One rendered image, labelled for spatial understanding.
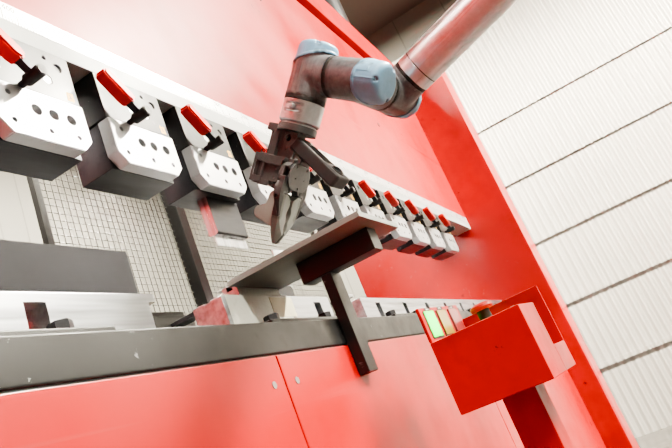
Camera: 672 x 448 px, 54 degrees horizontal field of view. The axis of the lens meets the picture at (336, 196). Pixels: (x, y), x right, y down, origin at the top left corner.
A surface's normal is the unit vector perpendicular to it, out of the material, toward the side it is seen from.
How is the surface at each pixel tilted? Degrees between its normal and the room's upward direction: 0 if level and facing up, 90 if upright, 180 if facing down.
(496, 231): 90
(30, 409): 90
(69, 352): 90
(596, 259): 90
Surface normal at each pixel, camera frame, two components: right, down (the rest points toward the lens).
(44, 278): 0.83, -0.47
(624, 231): -0.42, -0.14
